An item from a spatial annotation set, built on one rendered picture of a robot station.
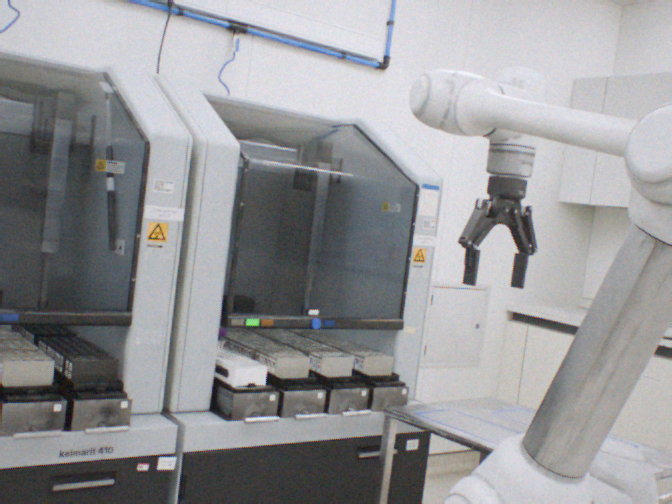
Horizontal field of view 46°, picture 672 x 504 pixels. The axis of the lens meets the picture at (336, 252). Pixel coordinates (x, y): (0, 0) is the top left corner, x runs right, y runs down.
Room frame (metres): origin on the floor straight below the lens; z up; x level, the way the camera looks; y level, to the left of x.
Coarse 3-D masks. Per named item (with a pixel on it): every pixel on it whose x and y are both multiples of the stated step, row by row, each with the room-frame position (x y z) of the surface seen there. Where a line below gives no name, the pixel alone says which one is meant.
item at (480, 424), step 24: (384, 408) 1.98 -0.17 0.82; (408, 408) 2.00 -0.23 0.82; (432, 408) 2.03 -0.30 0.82; (456, 408) 2.06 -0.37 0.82; (480, 408) 2.10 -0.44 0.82; (504, 408) 2.13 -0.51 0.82; (528, 408) 2.17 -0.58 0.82; (384, 432) 1.97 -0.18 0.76; (432, 432) 1.85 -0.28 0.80; (456, 432) 1.82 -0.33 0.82; (480, 432) 1.85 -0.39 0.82; (504, 432) 1.87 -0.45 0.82; (384, 456) 1.96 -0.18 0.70; (480, 456) 2.25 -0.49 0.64; (648, 456) 1.82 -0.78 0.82; (384, 480) 1.96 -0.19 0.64
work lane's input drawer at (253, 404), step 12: (216, 384) 2.06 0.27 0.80; (228, 384) 2.03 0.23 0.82; (252, 384) 2.04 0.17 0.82; (216, 396) 2.05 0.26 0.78; (228, 396) 2.00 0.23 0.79; (240, 396) 1.99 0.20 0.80; (252, 396) 2.01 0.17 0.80; (264, 396) 2.03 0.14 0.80; (276, 396) 2.05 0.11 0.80; (228, 408) 1.99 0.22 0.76; (240, 408) 1.99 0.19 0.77; (252, 408) 2.01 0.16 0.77; (264, 408) 2.03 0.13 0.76; (276, 408) 2.05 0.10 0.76; (252, 420) 1.96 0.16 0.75; (264, 420) 1.98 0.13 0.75; (276, 420) 2.00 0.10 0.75
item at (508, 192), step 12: (492, 180) 1.52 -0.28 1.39; (504, 180) 1.51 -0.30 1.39; (516, 180) 1.50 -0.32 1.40; (492, 192) 1.52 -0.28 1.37; (504, 192) 1.50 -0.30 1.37; (516, 192) 1.50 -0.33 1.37; (492, 204) 1.51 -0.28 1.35; (504, 204) 1.52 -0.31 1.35; (516, 204) 1.54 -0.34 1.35; (492, 216) 1.52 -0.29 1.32; (504, 216) 1.53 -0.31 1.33
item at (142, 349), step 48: (0, 48) 2.13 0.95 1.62; (144, 96) 2.05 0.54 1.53; (144, 240) 1.90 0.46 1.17; (144, 288) 1.91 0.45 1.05; (96, 336) 2.07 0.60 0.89; (144, 336) 1.92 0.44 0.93; (144, 384) 1.93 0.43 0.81; (144, 432) 1.84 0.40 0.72; (0, 480) 1.65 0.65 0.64; (48, 480) 1.71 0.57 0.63; (96, 480) 1.79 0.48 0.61; (144, 480) 1.85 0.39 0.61
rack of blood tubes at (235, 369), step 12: (216, 360) 2.10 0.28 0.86; (228, 360) 2.09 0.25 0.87; (240, 360) 2.11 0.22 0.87; (252, 360) 2.13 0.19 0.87; (216, 372) 2.18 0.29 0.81; (228, 372) 2.20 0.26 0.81; (240, 372) 2.02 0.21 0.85; (252, 372) 2.04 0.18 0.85; (264, 372) 2.07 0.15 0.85; (240, 384) 2.03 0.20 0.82; (264, 384) 2.07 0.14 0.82
